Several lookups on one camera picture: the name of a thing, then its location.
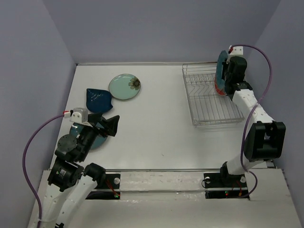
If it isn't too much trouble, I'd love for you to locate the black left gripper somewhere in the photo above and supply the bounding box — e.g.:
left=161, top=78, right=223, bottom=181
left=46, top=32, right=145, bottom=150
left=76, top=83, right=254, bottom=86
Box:
left=78, top=111, right=121, bottom=160

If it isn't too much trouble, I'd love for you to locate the teal scalloped plate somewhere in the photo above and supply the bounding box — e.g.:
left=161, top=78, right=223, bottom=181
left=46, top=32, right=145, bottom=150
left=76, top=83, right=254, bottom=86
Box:
left=215, top=50, right=228, bottom=90

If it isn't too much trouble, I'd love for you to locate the red plate with teal flower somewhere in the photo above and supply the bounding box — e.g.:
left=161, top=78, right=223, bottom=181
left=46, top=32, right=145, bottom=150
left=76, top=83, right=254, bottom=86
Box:
left=214, top=78, right=226, bottom=96

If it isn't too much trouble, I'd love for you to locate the small dark teal round plate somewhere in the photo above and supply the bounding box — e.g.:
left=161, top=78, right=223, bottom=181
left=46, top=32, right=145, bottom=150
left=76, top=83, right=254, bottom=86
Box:
left=69, top=123, right=107, bottom=150

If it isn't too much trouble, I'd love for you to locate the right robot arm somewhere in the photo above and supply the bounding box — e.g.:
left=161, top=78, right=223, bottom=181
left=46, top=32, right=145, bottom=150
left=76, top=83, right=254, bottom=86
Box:
left=218, top=56, right=286, bottom=186

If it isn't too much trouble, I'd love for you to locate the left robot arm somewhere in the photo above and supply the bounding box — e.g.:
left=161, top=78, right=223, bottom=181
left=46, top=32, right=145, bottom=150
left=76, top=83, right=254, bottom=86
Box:
left=22, top=109, right=120, bottom=228

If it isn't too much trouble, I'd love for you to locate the navy blue leaf-shaped dish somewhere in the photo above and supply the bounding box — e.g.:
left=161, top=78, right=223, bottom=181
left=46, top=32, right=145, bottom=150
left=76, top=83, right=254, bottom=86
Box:
left=86, top=88, right=113, bottom=114

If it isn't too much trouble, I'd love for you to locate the light green flower plate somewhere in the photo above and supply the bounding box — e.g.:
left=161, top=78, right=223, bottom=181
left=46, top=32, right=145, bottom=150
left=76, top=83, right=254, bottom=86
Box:
left=108, top=74, right=141, bottom=100

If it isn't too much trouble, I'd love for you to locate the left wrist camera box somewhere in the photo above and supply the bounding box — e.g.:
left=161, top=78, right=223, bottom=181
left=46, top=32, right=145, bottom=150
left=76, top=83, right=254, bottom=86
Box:
left=70, top=108, right=93, bottom=127

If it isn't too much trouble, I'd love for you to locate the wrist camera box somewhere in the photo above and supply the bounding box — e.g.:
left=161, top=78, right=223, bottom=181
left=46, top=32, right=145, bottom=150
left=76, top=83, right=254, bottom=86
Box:
left=70, top=108, right=93, bottom=127
left=228, top=46, right=244, bottom=57

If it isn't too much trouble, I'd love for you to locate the metal wire dish rack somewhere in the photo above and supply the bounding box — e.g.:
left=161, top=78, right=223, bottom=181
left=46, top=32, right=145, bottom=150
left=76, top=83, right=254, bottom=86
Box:
left=182, top=62, right=244, bottom=127

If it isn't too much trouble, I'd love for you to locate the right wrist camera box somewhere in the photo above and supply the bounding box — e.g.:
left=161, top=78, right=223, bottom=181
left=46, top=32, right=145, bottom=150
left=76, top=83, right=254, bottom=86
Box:
left=228, top=46, right=244, bottom=57

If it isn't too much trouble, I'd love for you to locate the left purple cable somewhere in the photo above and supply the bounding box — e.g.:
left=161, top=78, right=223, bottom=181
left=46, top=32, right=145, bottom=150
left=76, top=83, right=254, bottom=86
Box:
left=22, top=109, right=72, bottom=223

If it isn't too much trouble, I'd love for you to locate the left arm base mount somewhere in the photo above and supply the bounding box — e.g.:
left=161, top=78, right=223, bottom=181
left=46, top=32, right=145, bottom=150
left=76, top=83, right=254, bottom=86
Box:
left=86, top=173, right=121, bottom=200

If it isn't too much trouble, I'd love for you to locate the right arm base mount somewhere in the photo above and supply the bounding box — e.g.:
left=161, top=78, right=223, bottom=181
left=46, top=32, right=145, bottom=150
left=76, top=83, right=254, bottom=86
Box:
left=201, top=172, right=249, bottom=200

